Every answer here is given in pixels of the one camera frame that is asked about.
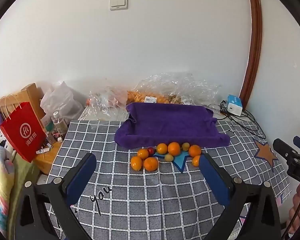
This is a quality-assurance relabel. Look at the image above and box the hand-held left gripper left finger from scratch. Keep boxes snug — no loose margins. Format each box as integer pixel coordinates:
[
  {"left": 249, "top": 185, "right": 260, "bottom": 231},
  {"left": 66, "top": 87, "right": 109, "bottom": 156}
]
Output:
[{"left": 15, "top": 152, "right": 97, "bottom": 240}]

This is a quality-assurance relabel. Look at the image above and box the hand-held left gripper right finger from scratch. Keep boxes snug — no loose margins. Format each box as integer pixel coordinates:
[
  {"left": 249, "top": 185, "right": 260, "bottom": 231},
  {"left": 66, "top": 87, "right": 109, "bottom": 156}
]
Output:
[{"left": 199, "top": 152, "right": 283, "bottom": 240}]

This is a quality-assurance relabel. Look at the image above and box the large orange mandarin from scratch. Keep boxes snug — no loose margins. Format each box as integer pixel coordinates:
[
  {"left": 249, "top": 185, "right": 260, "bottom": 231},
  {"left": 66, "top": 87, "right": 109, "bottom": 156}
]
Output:
[
  {"left": 168, "top": 142, "right": 181, "bottom": 156},
  {"left": 188, "top": 145, "right": 202, "bottom": 157}
]

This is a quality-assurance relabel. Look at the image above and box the purple towel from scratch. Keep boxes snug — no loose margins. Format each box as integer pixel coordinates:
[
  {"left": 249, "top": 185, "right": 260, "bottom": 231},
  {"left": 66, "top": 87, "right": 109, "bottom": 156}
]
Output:
[{"left": 114, "top": 102, "right": 231, "bottom": 149}]

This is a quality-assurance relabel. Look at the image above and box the person's right hand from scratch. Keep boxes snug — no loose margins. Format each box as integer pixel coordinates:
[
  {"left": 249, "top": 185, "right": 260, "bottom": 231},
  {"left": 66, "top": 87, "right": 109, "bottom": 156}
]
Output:
[{"left": 289, "top": 184, "right": 300, "bottom": 233}]

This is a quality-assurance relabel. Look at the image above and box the wooden side table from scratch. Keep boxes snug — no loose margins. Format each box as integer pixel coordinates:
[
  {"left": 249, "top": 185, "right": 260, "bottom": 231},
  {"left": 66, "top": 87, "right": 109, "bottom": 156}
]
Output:
[{"left": 32, "top": 140, "right": 63, "bottom": 175}]

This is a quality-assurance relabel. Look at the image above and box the clear plastic bottle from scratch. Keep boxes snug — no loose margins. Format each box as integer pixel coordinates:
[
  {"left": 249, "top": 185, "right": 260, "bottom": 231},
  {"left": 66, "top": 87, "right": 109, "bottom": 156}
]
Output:
[{"left": 52, "top": 111, "right": 68, "bottom": 134}]

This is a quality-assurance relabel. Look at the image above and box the blue white tissue pack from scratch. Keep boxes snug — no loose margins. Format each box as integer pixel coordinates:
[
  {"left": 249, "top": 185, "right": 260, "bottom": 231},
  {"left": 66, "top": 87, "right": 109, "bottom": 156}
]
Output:
[{"left": 227, "top": 94, "right": 243, "bottom": 117}]

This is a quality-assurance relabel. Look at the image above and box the grey checkered tablecloth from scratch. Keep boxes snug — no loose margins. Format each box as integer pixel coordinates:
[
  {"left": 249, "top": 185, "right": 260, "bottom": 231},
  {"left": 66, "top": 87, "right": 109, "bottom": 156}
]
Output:
[{"left": 46, "top": 119, "right": 289, "bottom": 240}]

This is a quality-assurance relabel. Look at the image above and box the red paper bag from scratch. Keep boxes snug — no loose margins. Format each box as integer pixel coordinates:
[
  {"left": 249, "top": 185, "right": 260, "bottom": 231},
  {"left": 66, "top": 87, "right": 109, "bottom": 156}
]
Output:
[{"left": 0, "top": 94, "right": 47, "bottom": 163}]

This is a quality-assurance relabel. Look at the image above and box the crumpled clear plastic bag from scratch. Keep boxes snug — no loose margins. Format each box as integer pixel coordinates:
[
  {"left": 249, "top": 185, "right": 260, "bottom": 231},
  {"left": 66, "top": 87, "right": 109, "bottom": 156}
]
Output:
[{"left": 86, "top": 86, "right": 129, "bottom": 120}]

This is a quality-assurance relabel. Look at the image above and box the white plastic bag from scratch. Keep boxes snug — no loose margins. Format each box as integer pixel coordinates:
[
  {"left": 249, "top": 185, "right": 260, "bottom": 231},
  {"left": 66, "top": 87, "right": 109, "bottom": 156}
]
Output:
[{"left": 40, "top": 81, "right": 84, "bottom": 123}]

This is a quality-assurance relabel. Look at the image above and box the white patterned box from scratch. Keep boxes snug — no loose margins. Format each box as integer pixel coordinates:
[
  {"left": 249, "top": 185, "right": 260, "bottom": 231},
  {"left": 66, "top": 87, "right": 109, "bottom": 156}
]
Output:
[{"left": 0, "top": 127, "right": 14, "bottom": 153}]

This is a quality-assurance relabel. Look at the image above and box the pile of bagged oranges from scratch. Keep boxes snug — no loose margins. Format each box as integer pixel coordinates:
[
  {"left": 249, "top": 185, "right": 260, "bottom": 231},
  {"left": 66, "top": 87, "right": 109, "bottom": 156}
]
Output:
[{"left": 127, "top": 91, "right": 183, "bottom": 105}]

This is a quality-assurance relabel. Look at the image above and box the large clear plastic bag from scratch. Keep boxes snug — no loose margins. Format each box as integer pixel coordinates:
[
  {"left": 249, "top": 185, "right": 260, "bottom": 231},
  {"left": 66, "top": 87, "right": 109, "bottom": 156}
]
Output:
[{"left": 126, "top": 72, "right": 222, "bottom": 105}]

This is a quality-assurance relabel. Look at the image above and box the black cable bundle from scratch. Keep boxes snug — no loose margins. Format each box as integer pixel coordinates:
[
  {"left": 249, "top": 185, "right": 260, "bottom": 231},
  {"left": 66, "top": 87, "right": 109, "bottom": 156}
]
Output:
[{"left": 219, "top": 100, "right": 267, "bottom": 139}]

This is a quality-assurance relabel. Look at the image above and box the wooden furniture frame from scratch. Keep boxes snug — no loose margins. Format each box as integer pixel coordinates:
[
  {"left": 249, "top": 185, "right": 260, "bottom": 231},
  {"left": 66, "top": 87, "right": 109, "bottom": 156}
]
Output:
[{"left": 0, "top": 83, "right": 47, "bottom": 120}]

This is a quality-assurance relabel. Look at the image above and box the brown wooden door frame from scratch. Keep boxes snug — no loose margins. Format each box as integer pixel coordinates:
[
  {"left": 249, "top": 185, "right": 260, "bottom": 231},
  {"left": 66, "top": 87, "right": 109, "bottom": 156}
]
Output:
[{"left": 238, "top": 0, "right": 263, "bottom": 108}]

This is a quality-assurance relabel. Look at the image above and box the white light switch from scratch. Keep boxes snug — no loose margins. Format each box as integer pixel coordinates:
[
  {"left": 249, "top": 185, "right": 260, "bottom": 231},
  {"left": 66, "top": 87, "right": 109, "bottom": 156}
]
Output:
[{"left": 109, "top": 0, "right": 128, "bottom": 11}]

